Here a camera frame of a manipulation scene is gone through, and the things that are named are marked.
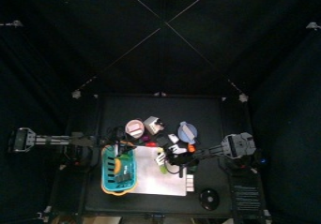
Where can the green starfruit toy piece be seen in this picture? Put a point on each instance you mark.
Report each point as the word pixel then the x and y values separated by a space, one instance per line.
pixel 162 163

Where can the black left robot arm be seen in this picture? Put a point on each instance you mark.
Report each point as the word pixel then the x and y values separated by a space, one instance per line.
pixel 50 139

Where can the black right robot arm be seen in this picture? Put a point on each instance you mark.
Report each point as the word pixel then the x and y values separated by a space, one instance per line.
pixel 238 145

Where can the green toy in basket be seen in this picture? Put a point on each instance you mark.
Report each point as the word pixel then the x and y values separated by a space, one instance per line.
pixel 124 156

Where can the black square toy block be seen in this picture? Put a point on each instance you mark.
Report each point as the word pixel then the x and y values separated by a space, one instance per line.
pixel 162 139

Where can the orange toy food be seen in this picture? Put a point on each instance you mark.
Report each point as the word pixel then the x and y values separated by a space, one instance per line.
pixel 191 148

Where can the red toy food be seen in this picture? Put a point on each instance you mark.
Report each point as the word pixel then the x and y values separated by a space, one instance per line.
pixel 150 144

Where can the pink bowl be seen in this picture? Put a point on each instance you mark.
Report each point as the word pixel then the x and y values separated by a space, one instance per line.
pixel 134 128

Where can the purple toy fruit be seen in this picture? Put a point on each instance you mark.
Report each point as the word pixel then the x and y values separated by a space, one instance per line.
pixel 144 138

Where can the orange toy in basket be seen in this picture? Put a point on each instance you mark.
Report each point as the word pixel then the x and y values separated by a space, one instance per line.
pixel 116 166

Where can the white cutting board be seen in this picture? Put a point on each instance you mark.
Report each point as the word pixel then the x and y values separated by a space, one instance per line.
pixel 154 181

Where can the white block strip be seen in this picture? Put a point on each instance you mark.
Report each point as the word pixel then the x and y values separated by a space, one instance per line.
pixel 190 183

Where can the white toy box appliance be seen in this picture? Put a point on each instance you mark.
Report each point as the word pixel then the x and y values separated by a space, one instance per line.
pixel 153 124

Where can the black toy in basket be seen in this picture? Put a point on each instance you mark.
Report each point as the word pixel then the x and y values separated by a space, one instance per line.
pixel 123 178

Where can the teal basket with yellow rim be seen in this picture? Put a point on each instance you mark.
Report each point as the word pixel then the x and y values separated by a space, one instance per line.
pixel 110 177

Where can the black round disc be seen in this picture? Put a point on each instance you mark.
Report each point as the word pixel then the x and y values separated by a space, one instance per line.
pixel 209 199

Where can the metal frame corner bracket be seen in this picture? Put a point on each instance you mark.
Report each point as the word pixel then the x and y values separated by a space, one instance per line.
pixel 312 25
pixel 15 23
pixel 75 94

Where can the metal frame middle bracket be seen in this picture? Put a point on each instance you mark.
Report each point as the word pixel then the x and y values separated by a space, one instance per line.
pixel 159 94

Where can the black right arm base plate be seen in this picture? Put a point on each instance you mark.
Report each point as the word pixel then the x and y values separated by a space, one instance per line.
pixel 245 192

